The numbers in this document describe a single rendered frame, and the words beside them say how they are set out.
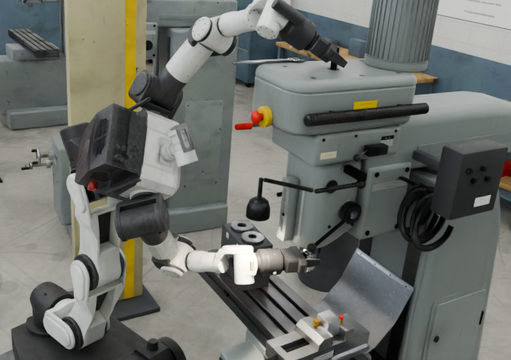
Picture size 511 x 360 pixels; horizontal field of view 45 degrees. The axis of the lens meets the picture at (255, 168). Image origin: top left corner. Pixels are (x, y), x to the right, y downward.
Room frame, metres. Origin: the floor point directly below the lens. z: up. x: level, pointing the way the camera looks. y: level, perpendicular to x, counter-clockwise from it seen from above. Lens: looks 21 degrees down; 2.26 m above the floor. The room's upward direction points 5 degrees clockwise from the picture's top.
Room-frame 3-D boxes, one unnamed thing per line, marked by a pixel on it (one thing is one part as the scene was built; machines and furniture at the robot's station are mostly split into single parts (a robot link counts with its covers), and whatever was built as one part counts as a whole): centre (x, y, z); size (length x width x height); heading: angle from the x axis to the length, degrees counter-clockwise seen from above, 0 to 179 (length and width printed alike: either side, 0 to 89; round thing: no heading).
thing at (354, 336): (1.68, -0.26, 1.02); 0.35 x 0.15 x 0.11; 125
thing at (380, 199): (1.92, -0.37, 1.47); 0.24 x 0.19 x 0.26; 33
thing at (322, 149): (1.84, -0.24, 1.68); 0.34 x 0.24 x 0.10; 123
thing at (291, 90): (1.83, -0.22, 1.81); 0.47 x 0.26 x 0.16; 123
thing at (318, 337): (1.67, -0.24, 1.05); 0.12 x 0.06 x 0.04; 35
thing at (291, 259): (1.79, -0.12, 1.24); 0.13 x 0.12 x 0.10; 20
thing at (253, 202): (1.66, -0.02, 1.49); 0.07 x 0.07 x 0.06
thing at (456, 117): (2.09, -0.63, 1.66); 0.80 x 0.23 x 0.20; 123
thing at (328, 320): (1.70, -0.28, 1.07); 0.06 x 0.05 x 0.06; 35
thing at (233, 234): (2.14, 0.01, 1.06); 0.22 x 0.12 x 0.20; 28
